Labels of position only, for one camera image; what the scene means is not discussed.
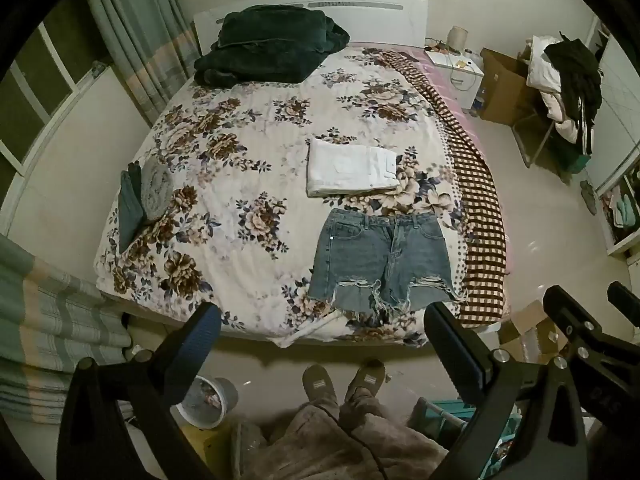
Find grey folded cloth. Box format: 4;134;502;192
139;160;174;221

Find white nightstand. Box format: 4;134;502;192
425;46;485;111

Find black garment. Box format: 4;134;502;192
543;32;604;156

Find metal frame chair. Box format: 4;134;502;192
512;40;601;171

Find brown checkered blanket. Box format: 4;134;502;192
382;49;507;329

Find grey worn slipper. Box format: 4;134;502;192
347;358;387;402
302;365;339;407

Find dark green blanket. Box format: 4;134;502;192
194;4;351;87

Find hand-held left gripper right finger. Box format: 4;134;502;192
423;302;589;480

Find tall cardboard box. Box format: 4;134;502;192
477;47;532;126

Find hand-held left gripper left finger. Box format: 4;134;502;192
56;301;223;480

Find person's legs in fleece pants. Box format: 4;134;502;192
239;385;452;480

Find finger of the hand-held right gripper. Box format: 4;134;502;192
542;284;599;357
607;281;640;313

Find blue denim shorts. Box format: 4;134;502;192
307;208;469;322

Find low cardboard box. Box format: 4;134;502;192
499;300;570;367

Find white clothes pile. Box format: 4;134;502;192
525;35;592;144

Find bed with floral sheet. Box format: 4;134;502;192
94;42;507;349

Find grey trash bin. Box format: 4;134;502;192
172;375;240;431

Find white wardrobe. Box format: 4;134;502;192
584;14;640;257

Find yellow box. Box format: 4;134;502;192
176;419;236;480

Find white folded pants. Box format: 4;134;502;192
306;138;401;198

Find teal plastic basket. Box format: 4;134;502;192
414;396;527;480

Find white framed window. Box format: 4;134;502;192
0;24;109;177

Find green striped curtain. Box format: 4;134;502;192
0;232;134;422
82;0;202;127

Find dark green folded cloth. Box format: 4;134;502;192
118;160;147;255

